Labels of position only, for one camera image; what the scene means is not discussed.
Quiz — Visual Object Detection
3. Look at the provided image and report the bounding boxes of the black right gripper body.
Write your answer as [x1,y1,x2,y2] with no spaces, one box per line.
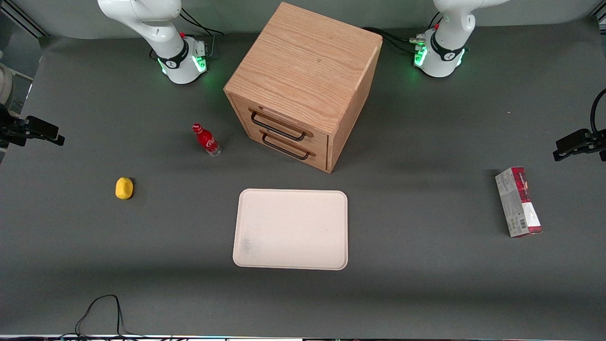
[0,103,31,148]

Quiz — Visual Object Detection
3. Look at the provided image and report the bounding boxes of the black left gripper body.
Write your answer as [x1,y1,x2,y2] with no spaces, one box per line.
[588,129,606,162]

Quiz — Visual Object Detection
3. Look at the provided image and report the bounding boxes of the red coke bottle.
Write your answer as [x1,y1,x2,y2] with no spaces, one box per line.
[192,123,222,157]

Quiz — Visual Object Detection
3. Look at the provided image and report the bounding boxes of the beige plastic tray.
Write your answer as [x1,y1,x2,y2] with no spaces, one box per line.
[232,188,348,271]

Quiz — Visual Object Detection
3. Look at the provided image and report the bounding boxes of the grey and red carton box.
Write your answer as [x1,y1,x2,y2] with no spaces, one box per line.
[495,166,543,238]

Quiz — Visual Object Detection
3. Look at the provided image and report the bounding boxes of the yellow lemon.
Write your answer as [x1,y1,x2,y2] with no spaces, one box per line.
[115,177,134,200]

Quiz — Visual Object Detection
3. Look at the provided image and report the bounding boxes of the dark grey table mat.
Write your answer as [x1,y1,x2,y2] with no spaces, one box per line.
[0,18,606,340]

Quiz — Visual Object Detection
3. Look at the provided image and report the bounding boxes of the wooden drawer front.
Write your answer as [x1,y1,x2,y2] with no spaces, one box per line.
[245,127,329,173]
[229,94,330,148]

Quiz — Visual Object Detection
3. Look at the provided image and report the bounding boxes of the wooden drawer cabinet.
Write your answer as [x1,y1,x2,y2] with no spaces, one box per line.
[223,1,383,174]

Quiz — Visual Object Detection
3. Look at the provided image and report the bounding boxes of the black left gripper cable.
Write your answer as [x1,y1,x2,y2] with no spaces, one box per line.
[589,88,606,134]

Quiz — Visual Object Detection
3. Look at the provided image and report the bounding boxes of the thin black looped cable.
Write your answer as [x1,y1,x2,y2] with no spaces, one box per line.
[59,294,143,340]

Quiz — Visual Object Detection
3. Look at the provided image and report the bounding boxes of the black right arm base cables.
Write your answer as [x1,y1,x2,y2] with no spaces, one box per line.
[179,9,226,60]

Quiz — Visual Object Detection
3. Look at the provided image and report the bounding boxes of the black arm base cables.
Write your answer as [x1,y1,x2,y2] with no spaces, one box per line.
[179,9,226,60]
[362,11,443,55]

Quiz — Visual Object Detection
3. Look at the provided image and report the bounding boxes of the black left arm base cables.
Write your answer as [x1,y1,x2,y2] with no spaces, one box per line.
[362,11,443,55]

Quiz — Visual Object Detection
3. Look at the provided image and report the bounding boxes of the black metal drawer handle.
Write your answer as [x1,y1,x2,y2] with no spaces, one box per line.
[261,133,312,161]
[250,110,308,142]

